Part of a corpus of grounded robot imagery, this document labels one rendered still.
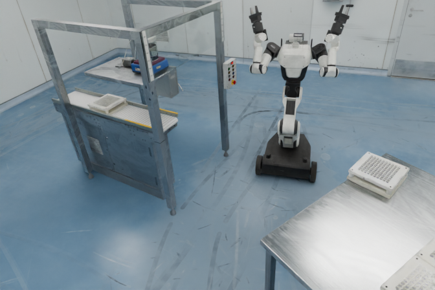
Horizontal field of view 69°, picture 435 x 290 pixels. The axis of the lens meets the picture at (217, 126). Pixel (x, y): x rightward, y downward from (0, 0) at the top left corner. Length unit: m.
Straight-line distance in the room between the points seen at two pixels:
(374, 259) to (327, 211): 0.32
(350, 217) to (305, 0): 4.30
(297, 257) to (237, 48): 4.93
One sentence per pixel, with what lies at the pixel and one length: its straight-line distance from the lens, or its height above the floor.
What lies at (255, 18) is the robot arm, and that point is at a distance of 2.79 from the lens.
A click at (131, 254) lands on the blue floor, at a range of 2.80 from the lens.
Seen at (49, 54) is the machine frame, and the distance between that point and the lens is 3.05.
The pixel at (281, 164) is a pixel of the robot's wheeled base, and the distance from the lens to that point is 3.15.
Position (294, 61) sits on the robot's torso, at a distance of 2.88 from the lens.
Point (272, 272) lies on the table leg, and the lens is 1.81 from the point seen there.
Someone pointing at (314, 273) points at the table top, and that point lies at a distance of 1.57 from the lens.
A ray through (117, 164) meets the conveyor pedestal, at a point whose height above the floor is 0.24.
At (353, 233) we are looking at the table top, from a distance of 1.75.
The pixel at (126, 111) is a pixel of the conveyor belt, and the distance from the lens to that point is 2.93.
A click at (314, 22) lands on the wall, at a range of 5.67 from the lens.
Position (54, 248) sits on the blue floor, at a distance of 3.09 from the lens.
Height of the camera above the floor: 2.13
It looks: 31 degrees down
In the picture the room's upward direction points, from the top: 4 degrees counter-clockwise
